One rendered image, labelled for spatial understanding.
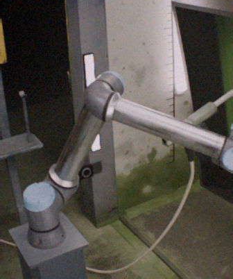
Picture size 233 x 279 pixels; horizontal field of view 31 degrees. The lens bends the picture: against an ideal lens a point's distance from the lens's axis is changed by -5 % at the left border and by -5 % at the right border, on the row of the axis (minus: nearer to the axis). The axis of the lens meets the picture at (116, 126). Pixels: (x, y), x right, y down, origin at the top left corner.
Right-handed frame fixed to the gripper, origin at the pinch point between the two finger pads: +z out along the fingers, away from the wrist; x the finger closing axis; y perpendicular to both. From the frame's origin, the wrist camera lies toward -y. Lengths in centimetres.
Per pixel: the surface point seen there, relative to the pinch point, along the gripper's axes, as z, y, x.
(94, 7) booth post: 90, -33, 24
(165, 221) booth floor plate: 57, 118, 9
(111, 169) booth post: 85, 72, -3
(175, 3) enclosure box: 33, -40, 37
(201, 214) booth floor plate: 44, 125, 33
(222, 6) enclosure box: 5, -41, 41
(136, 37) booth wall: 86, -3, 44
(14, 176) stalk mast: 112, 52, -59
